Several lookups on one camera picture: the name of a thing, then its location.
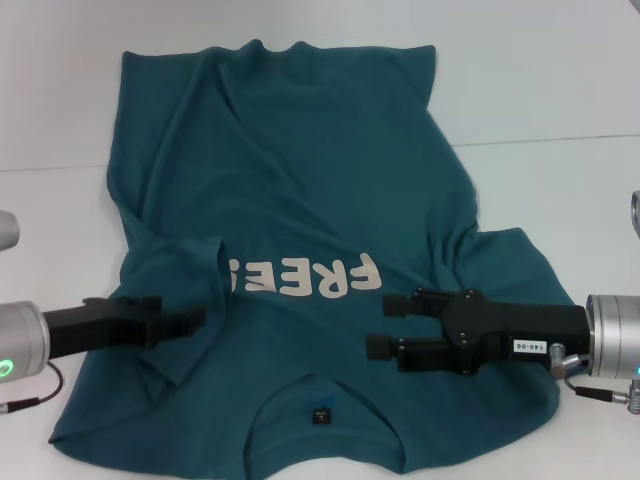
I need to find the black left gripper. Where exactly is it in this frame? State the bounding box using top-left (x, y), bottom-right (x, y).
top-left (42, 295), bottom-right (209, 359)

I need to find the teal t-shirt with FREE print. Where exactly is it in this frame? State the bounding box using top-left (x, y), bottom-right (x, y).
top-left (48, 42), bottom-right (562, 474)

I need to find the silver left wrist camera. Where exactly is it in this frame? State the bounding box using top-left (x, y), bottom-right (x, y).
top-left (0, 209), bottom-right (22, 251)

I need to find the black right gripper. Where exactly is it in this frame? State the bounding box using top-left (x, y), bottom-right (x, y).
top-left (365, 288), bottom-right (592, 377)

